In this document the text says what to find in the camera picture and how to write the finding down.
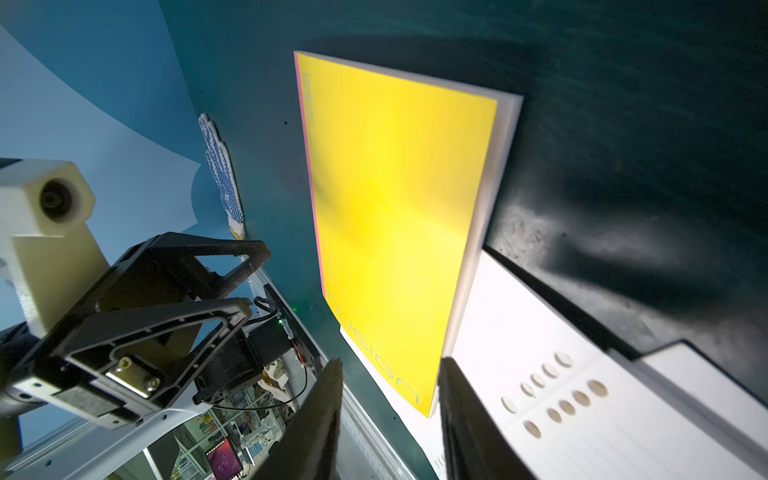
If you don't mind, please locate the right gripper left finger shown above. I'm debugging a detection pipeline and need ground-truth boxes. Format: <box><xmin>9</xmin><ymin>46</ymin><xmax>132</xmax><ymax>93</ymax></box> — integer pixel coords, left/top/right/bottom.
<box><xmin>254</xmin><ymin>359</ymin><xmax>344</xmax><ymax>479</ymax></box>

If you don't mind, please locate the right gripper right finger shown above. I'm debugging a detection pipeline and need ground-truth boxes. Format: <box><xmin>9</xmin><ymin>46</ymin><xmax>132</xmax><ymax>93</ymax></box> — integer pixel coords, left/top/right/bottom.
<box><xmin>438</xmin><ymin>357</ymin><xmax>534</xmax><ymax>479</ymax></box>

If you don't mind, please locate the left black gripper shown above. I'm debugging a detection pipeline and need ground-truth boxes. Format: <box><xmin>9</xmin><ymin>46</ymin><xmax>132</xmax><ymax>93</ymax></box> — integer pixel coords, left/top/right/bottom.
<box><xmin>1</xmin><ymin>233</ymin><xmax>271</xmax><ymax>430</ymax></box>

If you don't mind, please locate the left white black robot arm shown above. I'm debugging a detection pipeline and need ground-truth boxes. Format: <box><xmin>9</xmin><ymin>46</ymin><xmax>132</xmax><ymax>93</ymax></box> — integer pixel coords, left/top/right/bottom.
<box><xmin>1</xmin><ymin>233</ymin><xmax>289</xmax><ymax>479</ymax></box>

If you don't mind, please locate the white blue dotted work glove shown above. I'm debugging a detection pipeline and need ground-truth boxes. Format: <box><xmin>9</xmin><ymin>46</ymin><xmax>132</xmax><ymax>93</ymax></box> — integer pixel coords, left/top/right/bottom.
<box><xmin>198</xmin><ymin>113</ymin><xmax>246</xmax><ymax>240</ymax></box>

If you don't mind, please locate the aluminium rail frame front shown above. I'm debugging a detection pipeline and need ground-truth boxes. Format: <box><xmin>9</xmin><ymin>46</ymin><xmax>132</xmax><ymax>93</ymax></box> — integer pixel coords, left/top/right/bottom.
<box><xmin>7</xmin><ymin>269</ymin><xmax>436</xmax><ymax>479</ymax></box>

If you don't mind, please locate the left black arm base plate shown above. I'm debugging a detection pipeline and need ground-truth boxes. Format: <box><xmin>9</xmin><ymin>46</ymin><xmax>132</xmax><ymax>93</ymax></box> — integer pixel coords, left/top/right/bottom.
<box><xmin>264</xmin><ymin>282</ymin><xmax>328</xmax><ymax>379</ymax></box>

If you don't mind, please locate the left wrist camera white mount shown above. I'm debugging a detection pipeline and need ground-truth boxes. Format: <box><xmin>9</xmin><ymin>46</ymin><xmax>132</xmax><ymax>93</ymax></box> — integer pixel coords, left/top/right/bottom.
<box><xmin>1</xmin><ymin>159</ymin><xmax>109</xmax><ymax>338</ymax></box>

